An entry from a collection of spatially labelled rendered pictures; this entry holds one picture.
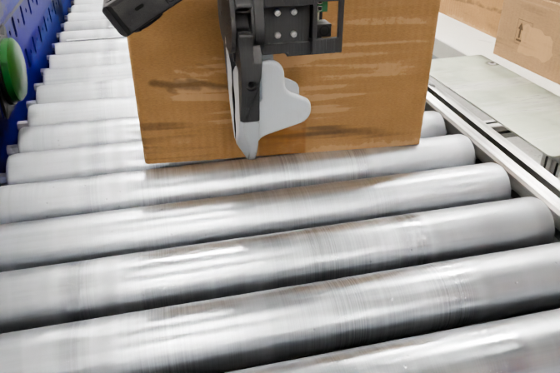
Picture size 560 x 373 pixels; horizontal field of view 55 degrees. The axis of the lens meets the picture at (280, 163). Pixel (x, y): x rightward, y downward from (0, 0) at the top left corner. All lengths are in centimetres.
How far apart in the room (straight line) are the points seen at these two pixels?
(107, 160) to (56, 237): 13
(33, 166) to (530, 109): 57
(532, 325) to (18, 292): 36
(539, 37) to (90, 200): 62
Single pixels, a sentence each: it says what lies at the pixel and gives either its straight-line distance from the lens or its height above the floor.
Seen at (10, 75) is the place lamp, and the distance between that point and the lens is 64.
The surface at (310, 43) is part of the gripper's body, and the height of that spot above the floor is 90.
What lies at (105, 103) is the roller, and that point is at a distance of 71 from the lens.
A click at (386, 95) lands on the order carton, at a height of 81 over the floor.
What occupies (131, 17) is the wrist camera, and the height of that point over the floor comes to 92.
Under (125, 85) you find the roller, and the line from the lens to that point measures 76.
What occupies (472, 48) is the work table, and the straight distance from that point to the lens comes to 93.
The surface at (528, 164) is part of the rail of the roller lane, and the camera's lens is 60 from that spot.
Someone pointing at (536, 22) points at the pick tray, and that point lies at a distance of 84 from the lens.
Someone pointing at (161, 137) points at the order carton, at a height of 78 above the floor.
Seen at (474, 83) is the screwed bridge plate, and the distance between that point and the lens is 77.
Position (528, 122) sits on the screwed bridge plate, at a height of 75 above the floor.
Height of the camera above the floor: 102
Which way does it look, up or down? 30 degrees down
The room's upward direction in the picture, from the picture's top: straight up
